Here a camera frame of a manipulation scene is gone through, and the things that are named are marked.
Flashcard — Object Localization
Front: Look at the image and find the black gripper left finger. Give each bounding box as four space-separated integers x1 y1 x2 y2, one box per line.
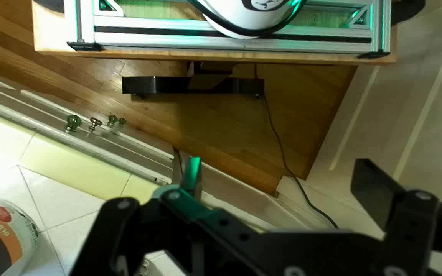
68 184 285 276

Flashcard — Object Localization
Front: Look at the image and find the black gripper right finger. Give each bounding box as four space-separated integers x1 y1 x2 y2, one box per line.
349 158 442 276

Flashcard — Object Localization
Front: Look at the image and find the cylindrical oats canister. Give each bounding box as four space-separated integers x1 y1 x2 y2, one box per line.
0 196 41 276

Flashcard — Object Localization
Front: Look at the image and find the flat black box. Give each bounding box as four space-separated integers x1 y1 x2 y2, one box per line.
121 75 265 101

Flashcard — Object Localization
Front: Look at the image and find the white metal rail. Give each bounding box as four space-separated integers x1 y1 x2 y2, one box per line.
0 93 173 187

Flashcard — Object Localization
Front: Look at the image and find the thin black floor cable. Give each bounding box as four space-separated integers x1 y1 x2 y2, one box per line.
253 63 340 230

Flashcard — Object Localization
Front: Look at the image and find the black frame foot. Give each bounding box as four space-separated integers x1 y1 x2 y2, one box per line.
65 40 104 52
355 49 391 59

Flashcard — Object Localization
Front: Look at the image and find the aluminium profile base frame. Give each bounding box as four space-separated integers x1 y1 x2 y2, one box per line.
64 0 394 59

